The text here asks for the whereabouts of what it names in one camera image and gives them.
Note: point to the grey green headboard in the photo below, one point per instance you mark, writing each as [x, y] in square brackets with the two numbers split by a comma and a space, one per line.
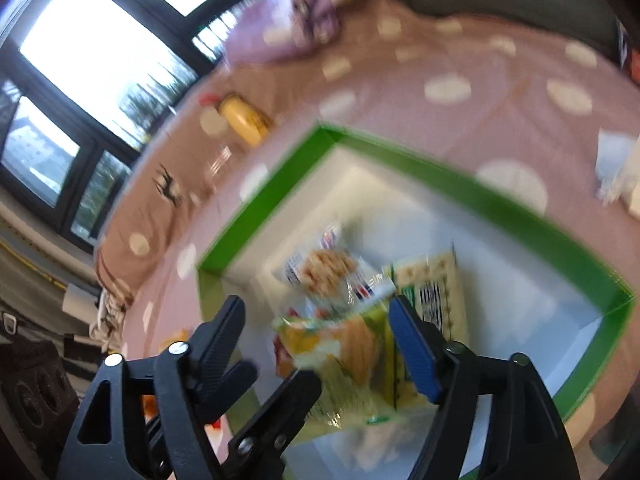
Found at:
[500, 0]

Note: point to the clear plastic bottle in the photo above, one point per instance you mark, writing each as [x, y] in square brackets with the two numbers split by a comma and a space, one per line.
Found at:
[219, 162]

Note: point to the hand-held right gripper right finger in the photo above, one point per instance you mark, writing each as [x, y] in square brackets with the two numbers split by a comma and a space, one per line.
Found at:
[415, 350]

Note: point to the white popcorn snack packet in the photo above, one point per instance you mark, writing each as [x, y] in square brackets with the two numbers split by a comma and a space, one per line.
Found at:
[325, 270]

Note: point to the black speaker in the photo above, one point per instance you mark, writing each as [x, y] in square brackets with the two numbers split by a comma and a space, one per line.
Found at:
[35, 395]

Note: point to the striped clothes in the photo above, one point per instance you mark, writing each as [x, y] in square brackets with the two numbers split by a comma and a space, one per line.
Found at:
[110, 320]

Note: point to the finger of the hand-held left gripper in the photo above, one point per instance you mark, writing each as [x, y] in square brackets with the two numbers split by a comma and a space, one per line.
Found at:
[280, 420]

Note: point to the white paper roll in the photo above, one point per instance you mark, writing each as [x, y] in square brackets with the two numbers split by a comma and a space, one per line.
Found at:
[79, 302]

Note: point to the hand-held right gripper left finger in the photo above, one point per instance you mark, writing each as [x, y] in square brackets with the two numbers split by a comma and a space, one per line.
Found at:
[220, 340]

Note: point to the green white snack packet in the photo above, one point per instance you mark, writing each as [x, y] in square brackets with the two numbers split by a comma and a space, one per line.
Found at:
[350, 360]

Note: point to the green cardboard box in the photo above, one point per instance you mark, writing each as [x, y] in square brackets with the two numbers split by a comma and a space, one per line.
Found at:
[400, 155]

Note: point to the pink dotted pillow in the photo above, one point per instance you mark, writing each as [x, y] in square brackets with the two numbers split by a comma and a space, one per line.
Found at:
[150, 210]

